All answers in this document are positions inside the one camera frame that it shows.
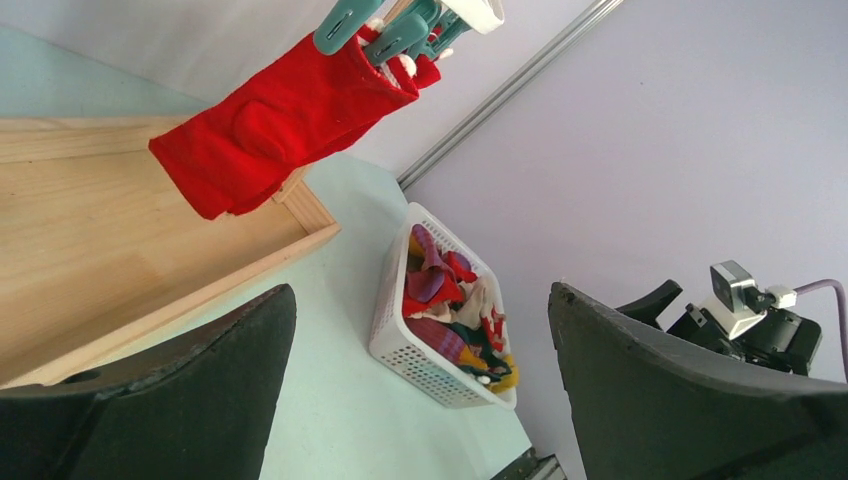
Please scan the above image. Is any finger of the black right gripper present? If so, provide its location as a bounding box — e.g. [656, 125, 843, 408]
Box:
[616, 279, 683, 330]

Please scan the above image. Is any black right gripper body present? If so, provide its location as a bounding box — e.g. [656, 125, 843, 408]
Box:
[666, 304, 822, 376]

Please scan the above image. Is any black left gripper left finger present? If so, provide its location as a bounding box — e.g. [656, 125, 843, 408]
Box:
[1, 284, 297, 479]

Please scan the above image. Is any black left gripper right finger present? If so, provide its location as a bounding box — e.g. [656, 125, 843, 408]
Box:
[548, 282, 847, 479]

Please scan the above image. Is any red Santa sock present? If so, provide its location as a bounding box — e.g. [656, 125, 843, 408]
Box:
[388, 53, 441, 91]
[148, 26, 423, 220]

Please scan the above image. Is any wooden hanger stand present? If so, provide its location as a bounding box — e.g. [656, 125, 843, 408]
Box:
[1, 116, 340, 388]

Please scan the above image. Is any pile of colourful socks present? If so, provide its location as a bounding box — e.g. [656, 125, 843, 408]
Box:
[401, 224, 520, 394]

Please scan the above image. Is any white oval clip hanger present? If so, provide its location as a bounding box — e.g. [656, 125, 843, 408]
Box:
[441, 0, 504, 35]

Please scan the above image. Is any white laundry basket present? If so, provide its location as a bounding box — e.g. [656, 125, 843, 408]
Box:
[369, 203, 517, 410]

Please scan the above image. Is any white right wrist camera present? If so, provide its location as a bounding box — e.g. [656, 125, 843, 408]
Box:
[699, 260, 798, 340]

